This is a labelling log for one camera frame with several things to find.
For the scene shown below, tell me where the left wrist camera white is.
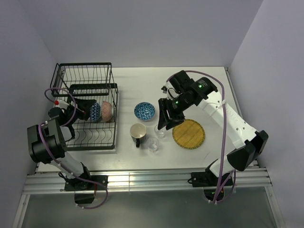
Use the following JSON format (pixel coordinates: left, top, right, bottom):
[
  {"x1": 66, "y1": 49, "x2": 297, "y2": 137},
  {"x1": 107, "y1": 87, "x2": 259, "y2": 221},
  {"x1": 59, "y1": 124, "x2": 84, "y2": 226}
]
[{"x1": 54, "y1": 100, "x2": 69, "y2": 110}]

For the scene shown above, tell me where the clear glass near mug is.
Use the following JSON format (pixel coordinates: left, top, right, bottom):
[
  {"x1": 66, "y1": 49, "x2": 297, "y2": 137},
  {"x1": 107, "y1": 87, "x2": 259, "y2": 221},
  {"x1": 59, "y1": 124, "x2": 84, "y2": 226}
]
[{"x1": 147, "y1": 137, "x2": 159, "y2": 152}]

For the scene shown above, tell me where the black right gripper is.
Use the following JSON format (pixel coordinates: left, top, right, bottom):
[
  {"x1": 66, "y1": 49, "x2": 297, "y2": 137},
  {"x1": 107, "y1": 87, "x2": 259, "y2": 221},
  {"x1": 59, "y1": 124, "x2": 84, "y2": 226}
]
[{"x1": 157, "y1": 94, "x2": 193, "y2": 130}]

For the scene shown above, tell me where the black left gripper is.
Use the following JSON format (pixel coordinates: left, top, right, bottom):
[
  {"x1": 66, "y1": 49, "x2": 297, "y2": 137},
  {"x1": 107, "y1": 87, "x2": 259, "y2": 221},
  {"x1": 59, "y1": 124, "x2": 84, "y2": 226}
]
[{"x1": 65, "y1": 97, "x2": 96, "y2": 125}]

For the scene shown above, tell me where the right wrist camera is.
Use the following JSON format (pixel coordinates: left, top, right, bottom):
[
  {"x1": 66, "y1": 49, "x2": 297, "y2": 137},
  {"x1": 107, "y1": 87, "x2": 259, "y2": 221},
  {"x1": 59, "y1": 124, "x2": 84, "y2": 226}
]
[{"x1": 161, "y1": 84, "x2": 169, "y2": 94}]

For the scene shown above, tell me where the round woven bamboo tray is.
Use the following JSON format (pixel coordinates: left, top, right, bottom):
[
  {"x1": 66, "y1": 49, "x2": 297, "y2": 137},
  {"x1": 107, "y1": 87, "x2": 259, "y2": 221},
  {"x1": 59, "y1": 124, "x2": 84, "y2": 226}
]
[{"x1": 172, "y1": 119, "x2": 206, "y2": 150}]

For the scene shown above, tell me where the aluminium table edge rail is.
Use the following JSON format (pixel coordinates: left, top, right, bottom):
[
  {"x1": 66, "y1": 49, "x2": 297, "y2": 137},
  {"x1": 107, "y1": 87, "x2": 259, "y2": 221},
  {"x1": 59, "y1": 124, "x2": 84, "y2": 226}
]
[{"x1": 22, "y1": 166, "x2": 272, "y2": 195}]

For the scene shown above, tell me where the orange patterned bowl zigzag outside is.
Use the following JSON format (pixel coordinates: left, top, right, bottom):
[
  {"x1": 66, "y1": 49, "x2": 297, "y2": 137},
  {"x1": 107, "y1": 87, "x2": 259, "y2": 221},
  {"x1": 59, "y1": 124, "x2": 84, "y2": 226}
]
[{"x1": 89, "y1": 102, "x2": 101, "y2": 122}]

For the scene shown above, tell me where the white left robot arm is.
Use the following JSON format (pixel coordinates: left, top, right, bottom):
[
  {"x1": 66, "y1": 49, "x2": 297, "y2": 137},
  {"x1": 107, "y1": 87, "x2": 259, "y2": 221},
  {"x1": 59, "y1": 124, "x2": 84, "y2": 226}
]
[{"x1": 27, "y1": 99, "x2": 100, "y2": 190}]

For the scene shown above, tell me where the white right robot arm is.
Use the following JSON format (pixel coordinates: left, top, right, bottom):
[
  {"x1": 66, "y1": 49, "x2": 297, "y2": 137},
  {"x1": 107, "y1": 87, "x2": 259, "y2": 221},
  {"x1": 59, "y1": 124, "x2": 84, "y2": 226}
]
[{"x1": 158, "y1": 75, "x2": 269, "y2": 185}]

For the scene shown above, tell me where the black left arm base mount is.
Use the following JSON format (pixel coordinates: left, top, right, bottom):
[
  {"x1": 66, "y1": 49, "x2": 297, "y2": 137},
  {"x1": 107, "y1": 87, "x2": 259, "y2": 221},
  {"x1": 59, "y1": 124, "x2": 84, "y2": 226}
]
[{"x1": 64, "y1": 175, "x2": 108, "y2": 206}]

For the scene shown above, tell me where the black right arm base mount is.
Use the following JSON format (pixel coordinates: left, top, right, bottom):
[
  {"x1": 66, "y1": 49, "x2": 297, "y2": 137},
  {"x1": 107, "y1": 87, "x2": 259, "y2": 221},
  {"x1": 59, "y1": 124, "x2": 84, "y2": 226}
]
[{"x1": 187, "y1": 171, "x2": 233, "y2": 188}]

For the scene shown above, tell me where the clear faceted glass far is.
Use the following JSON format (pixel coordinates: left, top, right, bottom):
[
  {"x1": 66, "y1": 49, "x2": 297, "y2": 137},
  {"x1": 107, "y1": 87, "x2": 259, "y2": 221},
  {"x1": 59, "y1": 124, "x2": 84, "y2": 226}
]
[{"x1": 154, "y1": 125, "x2": 166, "y2": 138}]

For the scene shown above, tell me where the black mug white inside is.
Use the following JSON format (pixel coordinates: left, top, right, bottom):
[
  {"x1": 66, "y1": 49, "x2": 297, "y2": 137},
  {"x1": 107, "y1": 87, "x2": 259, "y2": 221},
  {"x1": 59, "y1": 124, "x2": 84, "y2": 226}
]
[{"x1": 130, "y1": 123, "x2": 147, "y2": 148}]

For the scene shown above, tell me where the blue triangle patterned bowl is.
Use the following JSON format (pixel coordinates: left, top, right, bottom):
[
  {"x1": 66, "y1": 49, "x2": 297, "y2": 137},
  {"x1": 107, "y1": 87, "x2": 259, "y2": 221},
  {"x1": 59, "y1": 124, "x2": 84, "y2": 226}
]
[{"x1": 134, "y1": 102, "x2": 155, "y2": 121}]

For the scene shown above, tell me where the black wire dish rack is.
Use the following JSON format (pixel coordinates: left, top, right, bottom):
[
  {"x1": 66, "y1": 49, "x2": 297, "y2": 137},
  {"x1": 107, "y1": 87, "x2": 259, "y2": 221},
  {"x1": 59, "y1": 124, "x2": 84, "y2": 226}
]
[{"x1": 50, "y1": 62, "x2": 118, "y2": 151}]

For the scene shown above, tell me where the pink floral patterned bowl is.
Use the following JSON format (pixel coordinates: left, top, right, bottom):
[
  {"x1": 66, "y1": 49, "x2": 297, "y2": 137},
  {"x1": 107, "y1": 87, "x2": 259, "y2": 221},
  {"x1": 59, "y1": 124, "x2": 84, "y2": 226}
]
[{"x1": 101, "y1": 101, "x2": 113, "y2": 122}]

